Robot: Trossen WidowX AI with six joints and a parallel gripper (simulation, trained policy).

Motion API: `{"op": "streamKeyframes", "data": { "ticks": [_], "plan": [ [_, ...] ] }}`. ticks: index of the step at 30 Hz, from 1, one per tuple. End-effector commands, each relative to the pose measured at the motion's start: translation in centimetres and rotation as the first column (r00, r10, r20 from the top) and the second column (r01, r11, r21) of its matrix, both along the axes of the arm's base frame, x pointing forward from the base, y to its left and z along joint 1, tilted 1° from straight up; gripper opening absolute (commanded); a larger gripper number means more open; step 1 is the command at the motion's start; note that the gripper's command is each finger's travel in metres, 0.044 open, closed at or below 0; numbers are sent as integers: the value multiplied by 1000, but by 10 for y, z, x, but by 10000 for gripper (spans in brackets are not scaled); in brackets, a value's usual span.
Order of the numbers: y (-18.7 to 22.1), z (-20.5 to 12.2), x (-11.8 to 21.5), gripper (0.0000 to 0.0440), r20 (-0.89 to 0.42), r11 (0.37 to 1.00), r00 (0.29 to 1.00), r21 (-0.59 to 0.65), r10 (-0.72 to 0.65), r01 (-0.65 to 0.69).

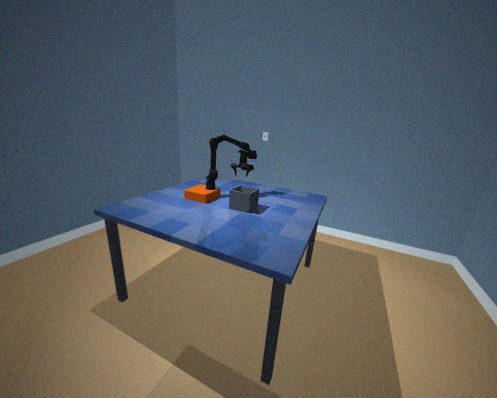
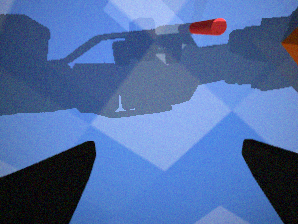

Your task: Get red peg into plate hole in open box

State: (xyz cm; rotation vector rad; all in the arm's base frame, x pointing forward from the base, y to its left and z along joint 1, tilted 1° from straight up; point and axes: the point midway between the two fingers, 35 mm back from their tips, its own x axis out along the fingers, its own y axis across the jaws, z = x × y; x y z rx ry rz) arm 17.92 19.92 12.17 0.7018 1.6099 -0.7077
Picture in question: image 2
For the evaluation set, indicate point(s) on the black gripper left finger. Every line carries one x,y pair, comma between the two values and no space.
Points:
48,191

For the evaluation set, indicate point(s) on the red peg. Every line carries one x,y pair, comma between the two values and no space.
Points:
214,27

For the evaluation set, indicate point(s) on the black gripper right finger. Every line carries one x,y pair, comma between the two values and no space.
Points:
275,170

